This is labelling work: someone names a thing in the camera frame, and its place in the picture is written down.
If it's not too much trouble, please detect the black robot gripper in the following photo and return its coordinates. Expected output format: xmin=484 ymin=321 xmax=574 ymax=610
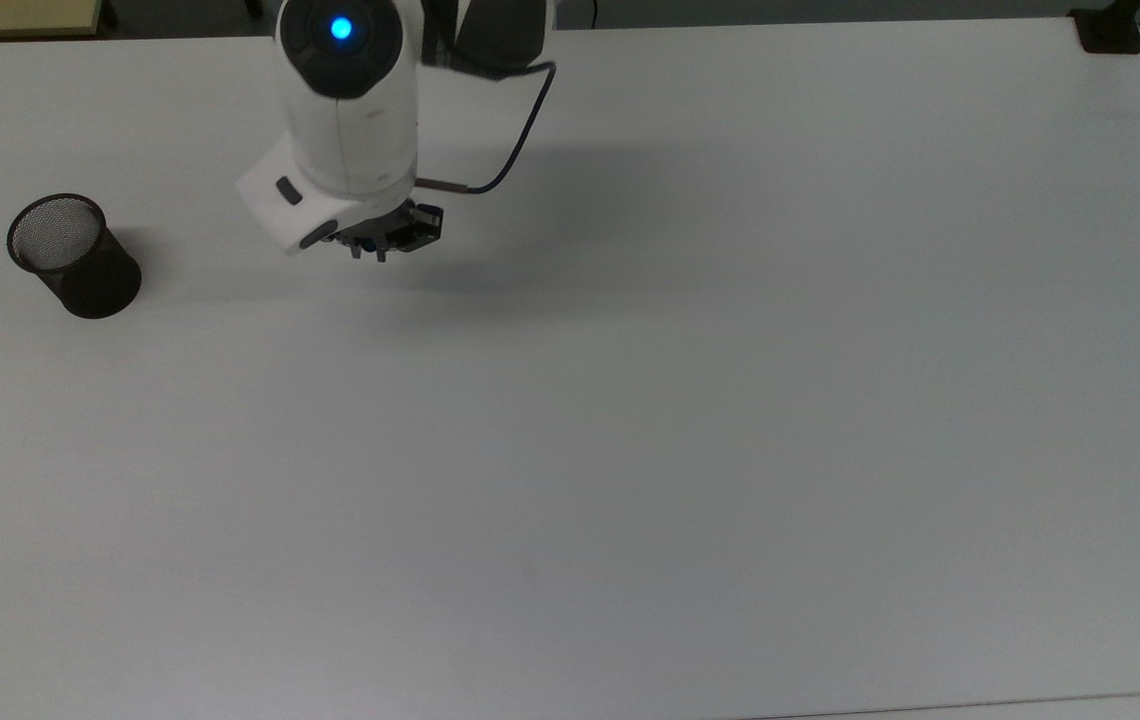
xmin=334 ymin=199 xmax=445 ymax=264

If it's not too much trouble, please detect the black mesh pen holder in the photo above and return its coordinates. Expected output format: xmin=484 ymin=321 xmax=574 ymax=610
xmin=6 ymin=193 xmax=143 ymax=321

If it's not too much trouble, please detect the yellow wooden table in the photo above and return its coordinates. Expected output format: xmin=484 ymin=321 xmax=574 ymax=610
xmin=0 ymin=0 xmax=105 ymax=43

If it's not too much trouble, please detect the black table clamp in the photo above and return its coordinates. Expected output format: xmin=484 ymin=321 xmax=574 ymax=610
xmin=1068 ymin=0 xmax=1140 ymax=56

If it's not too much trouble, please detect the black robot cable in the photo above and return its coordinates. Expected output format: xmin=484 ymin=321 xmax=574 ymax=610
xmin=414 ymin=60 xmax=559 ymax=197

